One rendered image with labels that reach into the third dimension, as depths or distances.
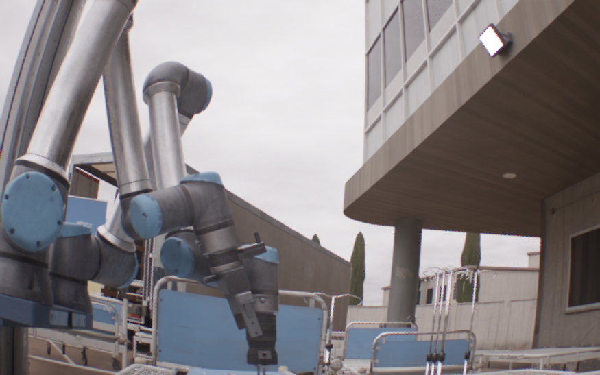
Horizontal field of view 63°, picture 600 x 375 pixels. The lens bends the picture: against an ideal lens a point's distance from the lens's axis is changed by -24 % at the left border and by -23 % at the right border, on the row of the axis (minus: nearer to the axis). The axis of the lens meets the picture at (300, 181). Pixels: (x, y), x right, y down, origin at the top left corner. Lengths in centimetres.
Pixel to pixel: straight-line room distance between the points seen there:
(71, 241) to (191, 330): 92
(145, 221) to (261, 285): 36
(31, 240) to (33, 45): 68
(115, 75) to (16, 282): 57
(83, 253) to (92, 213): 1022
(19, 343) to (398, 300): 1076
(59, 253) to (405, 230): 1082
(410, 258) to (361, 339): 646
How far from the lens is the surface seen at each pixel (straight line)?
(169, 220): 122
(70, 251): 173
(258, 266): 143
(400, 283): 1205
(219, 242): 126
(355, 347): 579
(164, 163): 152
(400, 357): 383
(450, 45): 822
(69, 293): 172
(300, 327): 252
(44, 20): 165
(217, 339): 248
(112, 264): 183
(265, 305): 142
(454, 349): 392
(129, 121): 138
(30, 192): 111
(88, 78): 123
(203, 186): 126
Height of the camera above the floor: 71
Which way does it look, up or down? 15 degrees up
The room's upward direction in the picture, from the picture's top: 4 degrees clockwise
